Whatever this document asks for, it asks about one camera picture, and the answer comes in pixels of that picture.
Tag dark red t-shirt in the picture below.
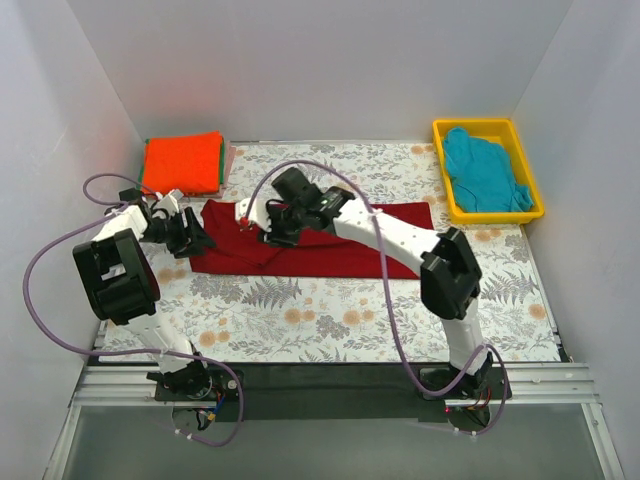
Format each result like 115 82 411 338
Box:
190 198 432 282

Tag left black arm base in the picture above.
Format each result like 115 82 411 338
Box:
146 366 244 401

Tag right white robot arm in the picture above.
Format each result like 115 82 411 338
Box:
236 162 492 398

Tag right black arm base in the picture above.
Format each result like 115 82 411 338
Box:
418 351 512 400

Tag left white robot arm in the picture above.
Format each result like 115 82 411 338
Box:
73 189 215 400

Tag folded orange t-shirt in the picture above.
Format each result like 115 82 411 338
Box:
138 130 224 197

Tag floral patterned table mat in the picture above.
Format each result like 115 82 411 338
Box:
99 141 561 364

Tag folded pink t-shirt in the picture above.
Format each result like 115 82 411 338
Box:
211 141 236 199

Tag teal t-shirt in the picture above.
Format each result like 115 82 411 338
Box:
442 127 534 213

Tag yellow plastic bin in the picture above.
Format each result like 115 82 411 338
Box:
432 118 545 225

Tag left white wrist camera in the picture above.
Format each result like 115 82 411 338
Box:
151 189 183 218

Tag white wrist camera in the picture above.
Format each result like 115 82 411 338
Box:
234 198 271 232
151 189 183 218

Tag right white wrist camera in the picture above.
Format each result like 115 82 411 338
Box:
234 198 271 232

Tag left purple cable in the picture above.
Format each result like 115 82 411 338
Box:
22 172 246 448

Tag purple cable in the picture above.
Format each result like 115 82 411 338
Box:
239 160 512 436
22 172 246 448

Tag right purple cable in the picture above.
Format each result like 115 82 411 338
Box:
239 160 512 436

